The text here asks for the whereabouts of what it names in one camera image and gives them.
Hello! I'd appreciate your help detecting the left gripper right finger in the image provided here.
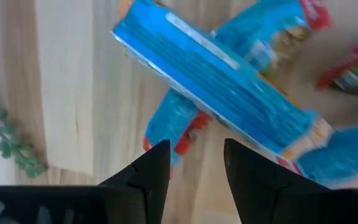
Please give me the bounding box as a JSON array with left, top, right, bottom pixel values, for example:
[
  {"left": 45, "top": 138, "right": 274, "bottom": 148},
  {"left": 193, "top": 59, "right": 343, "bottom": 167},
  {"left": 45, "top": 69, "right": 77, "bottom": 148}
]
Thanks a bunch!
[{"left": 223, "top": 138, "right": 358, "bottom": 224}]

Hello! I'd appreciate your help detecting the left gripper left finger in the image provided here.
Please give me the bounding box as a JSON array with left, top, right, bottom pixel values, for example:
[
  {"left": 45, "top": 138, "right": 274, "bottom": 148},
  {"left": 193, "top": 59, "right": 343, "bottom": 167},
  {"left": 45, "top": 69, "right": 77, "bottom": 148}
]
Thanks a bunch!
[{"left": 0, "top": 139, "right": 172, "bottom": 224}]

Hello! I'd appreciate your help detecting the blue granola bar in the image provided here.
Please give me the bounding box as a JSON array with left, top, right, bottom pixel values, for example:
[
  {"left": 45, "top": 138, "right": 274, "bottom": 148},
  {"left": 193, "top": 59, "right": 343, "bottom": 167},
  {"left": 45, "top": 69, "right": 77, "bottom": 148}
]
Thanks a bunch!
[
  {"left": 211, "top": 0, "right": 332, "bottom": 77},
  {"left": 143, "top": 88, "right": 213, "bottom": 167},
  {"left": 277, "top": 123, "right": 358, "bottom": 187},
  {"left": 111, "top": 0, "right": 334, "bottom": 161}
]

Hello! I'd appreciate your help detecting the trailing succulent potted plant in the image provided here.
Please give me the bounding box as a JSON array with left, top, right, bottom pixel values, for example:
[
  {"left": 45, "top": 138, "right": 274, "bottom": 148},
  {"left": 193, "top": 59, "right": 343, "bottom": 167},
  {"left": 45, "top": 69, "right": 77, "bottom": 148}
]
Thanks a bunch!
[{"left": 0, "top": 107, "right": 48, "bottom": 179}]

